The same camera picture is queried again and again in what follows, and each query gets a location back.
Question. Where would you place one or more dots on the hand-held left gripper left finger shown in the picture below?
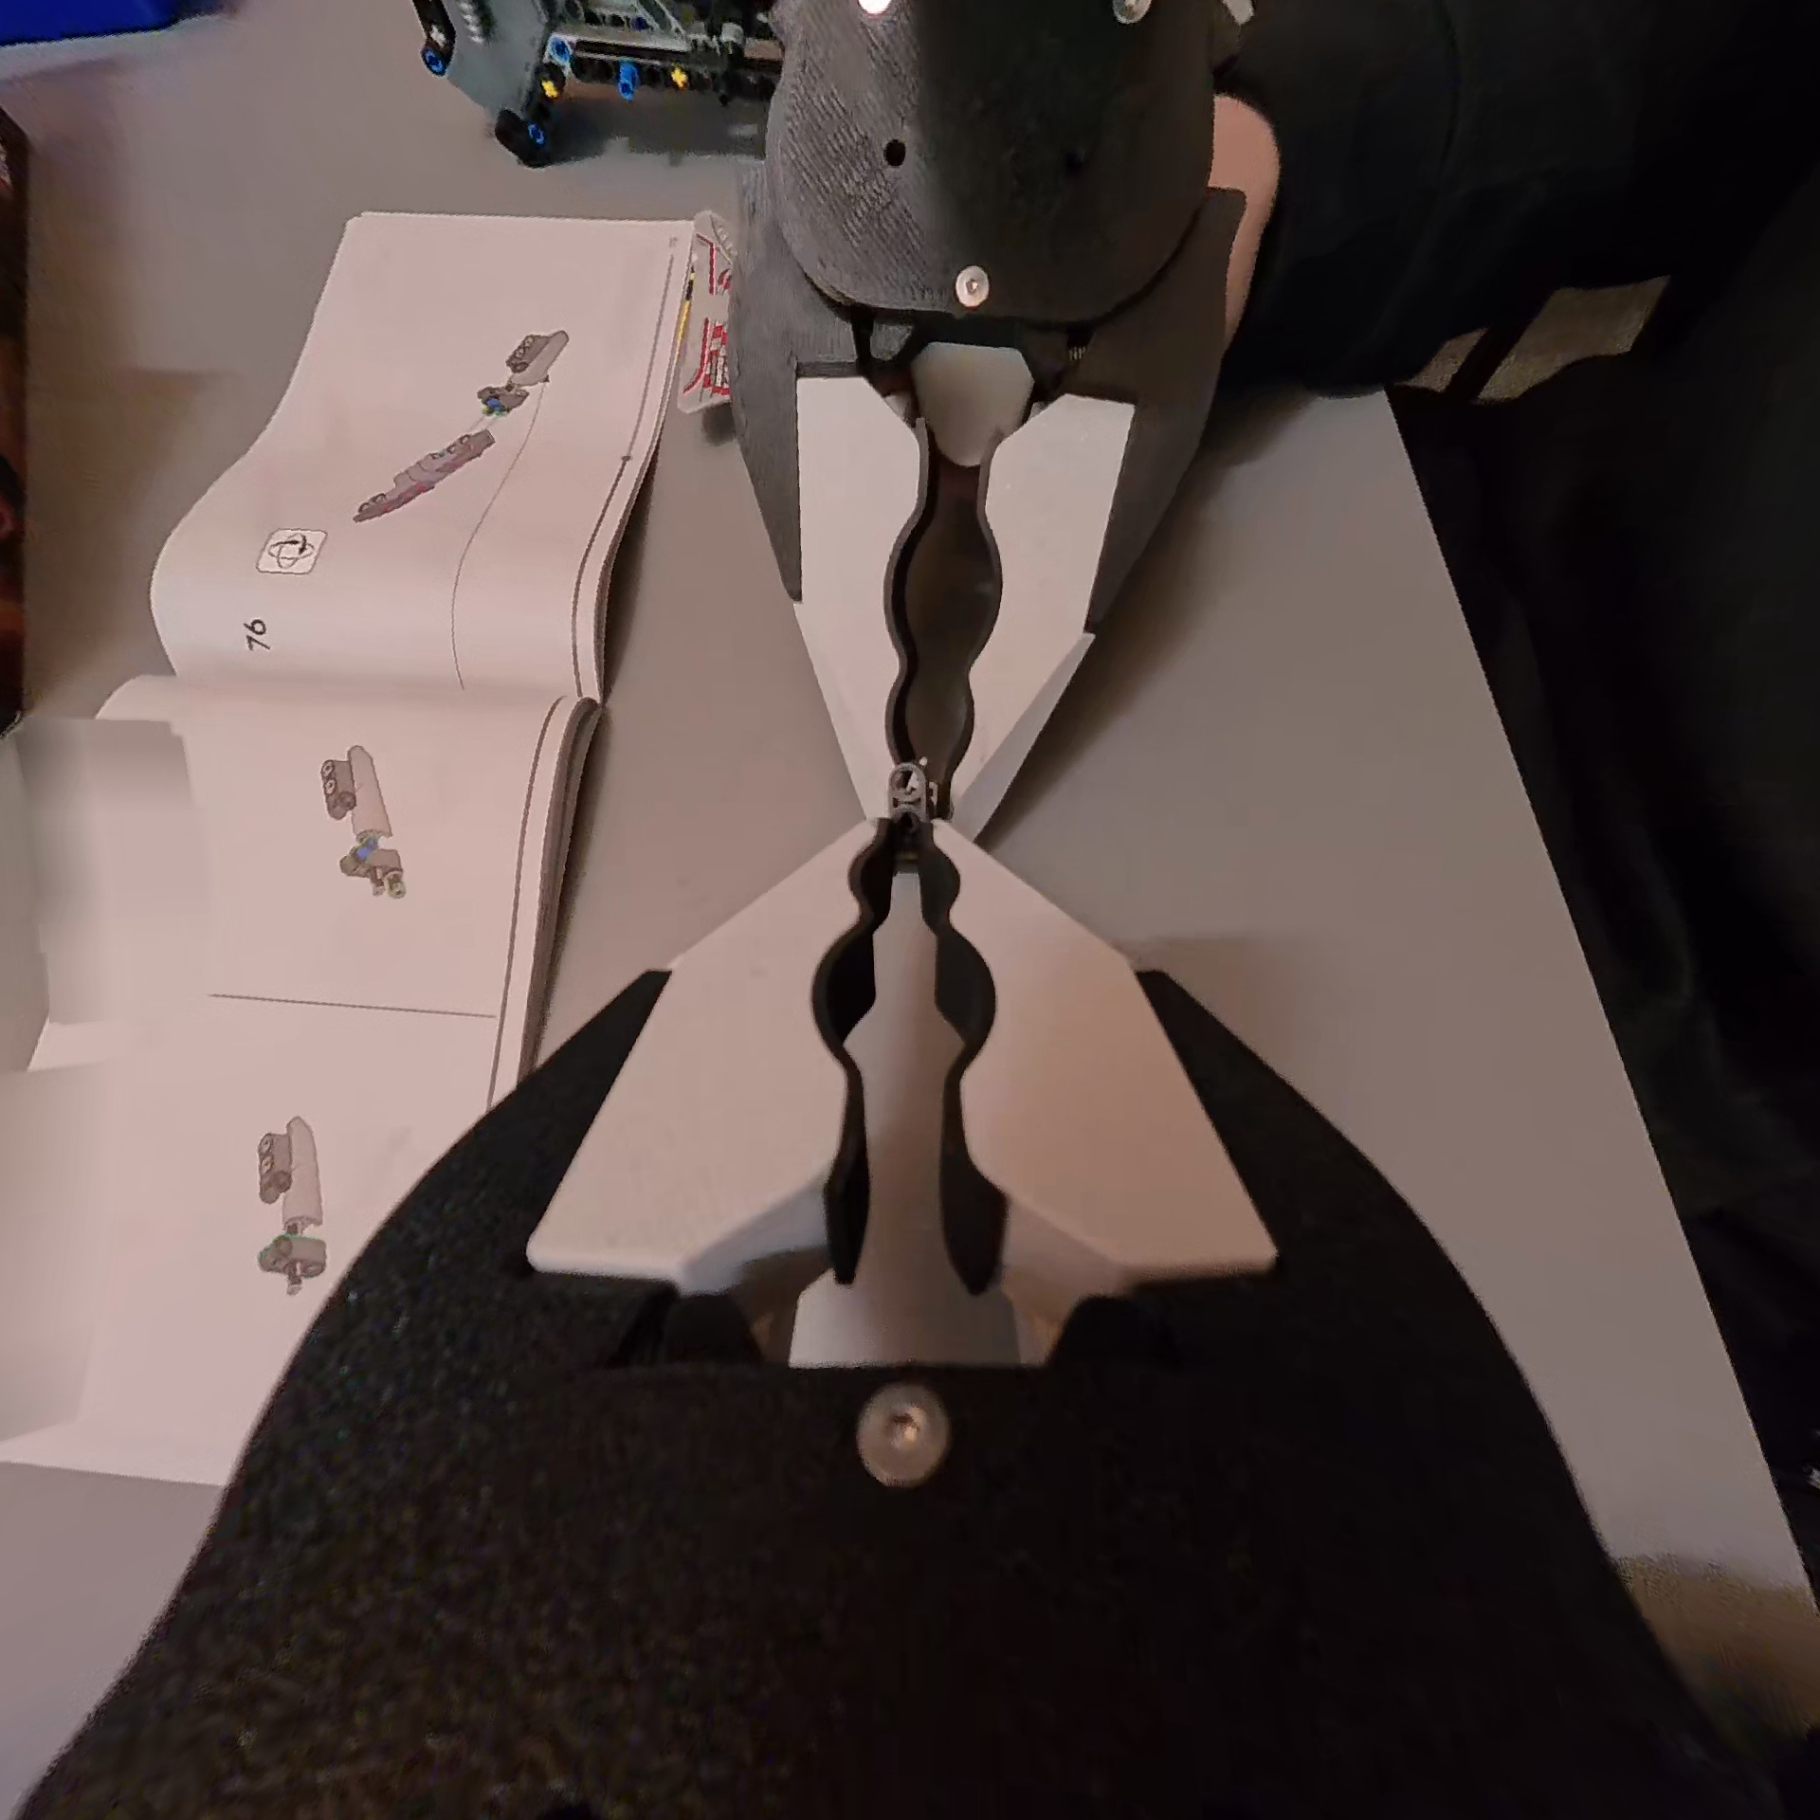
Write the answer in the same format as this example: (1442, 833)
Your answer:
(683, 1109)

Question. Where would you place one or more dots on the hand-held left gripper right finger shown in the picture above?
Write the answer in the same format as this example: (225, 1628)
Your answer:
(1095, 1109)

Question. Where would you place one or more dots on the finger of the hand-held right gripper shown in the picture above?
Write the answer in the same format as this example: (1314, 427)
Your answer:
(839, 568)
(1052, 568)

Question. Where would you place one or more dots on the grey brick assembly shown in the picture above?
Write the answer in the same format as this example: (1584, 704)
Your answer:
(911, 792)

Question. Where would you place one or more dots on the person's right forearm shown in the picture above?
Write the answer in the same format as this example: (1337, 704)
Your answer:
(1494, 172)

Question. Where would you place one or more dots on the person's right hand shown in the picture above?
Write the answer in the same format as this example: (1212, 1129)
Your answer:
(1251, 172)

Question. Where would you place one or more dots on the clear red-printed plastic bag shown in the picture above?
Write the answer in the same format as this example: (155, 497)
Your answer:
(708, 327)

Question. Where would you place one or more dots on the grey brick vehicle model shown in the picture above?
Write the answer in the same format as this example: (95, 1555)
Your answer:
(612, 57)

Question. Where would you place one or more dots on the open instruction booklet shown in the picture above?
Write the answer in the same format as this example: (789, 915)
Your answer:
(427, 427)

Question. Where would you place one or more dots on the person's dark clothing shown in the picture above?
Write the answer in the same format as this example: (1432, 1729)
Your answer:
(1635, 855)

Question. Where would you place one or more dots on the blue plastic tray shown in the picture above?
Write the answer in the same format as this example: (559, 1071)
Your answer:
(101, 13)

